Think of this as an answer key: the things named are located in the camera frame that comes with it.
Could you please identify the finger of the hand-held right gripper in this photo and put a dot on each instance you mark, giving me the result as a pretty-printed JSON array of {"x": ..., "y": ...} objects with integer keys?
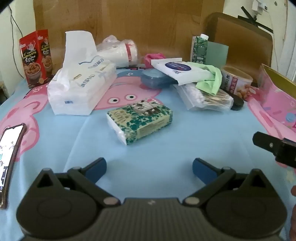
[{"x": 266, "y": 141}]

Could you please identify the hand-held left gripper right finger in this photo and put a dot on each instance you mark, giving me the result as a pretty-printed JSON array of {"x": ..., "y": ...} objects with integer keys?
[{"x": 200, "y": 167}]

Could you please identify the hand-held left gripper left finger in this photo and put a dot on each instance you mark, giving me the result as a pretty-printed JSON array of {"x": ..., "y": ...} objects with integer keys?
[{"x": 97, "y": 167}]

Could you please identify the pink printed box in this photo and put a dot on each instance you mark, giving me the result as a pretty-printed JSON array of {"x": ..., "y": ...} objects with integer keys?
[{"x": 277, "y": 99}]

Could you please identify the green patterned tissue pack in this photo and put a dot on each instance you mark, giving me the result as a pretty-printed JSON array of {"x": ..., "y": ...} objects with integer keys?
[{"x": 143, "y": 120}]

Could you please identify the clear bag of cotton swabs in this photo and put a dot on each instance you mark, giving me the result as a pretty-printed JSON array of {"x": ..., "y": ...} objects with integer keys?
[{"x": 203, "y": 98}]

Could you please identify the light green cloth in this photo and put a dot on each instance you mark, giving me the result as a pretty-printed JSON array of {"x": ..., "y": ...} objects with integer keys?
[{"x": 210, "y": 83}]

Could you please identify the white wet wipe packet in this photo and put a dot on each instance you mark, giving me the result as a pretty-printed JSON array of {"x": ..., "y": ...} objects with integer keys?
[{"x": 182, "y": 69}]

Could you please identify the blue pouch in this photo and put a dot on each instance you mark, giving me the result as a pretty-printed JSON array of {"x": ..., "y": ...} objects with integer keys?
[{"x": 152, "y": 80}]

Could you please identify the blue printed bedsheet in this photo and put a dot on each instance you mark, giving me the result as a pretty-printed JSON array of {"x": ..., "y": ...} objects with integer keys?
[{"x": 161, "y": 150}]

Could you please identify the black lid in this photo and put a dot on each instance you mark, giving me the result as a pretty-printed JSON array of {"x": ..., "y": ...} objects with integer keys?
[{"x": 238, "y": 104}]

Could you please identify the nut can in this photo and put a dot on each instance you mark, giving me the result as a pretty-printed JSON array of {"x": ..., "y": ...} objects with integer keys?
[{"x": 235, "y": 83}]

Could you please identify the large white tissue pack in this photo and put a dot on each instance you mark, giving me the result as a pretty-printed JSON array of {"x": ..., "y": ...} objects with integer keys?
[{"x": 78, "y": 92}]

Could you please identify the smartphone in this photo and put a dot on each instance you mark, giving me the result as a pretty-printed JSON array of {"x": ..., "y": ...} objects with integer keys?
[{"x": 7, "y": 162}]

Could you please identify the pale green card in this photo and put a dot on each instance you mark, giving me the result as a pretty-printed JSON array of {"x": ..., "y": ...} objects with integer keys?
[{"x": 217, "y": 53}]

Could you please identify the brown folding chair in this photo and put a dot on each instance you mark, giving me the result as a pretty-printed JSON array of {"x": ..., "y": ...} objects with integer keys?
[{"x": 245, "y": 41}]

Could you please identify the green drink carton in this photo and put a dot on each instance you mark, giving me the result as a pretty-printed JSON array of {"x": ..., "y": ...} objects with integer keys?
[{"x": 199, "y": 51}]

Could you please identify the plastic-wrapped white cup stack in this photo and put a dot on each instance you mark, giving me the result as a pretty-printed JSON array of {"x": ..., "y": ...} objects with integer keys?
[{"x": 118, "y": 54}]

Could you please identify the pink cloth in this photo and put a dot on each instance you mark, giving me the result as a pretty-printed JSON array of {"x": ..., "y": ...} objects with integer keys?
[{"x": 152, "y": 58}]

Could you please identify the black tape strips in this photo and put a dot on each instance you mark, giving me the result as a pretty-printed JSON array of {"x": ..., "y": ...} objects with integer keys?
[{"x": 252, "y": 18}]

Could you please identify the red snack box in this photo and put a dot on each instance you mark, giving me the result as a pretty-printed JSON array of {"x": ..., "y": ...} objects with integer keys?
[{"x": 34, "y": 60}]

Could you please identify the wooden headboard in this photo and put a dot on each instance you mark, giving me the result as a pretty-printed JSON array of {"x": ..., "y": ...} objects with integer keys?
[{"x": 138, "y": 23}]

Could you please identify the white wall device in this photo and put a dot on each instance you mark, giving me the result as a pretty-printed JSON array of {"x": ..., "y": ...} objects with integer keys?
[{"x": 259, "y": 5}]

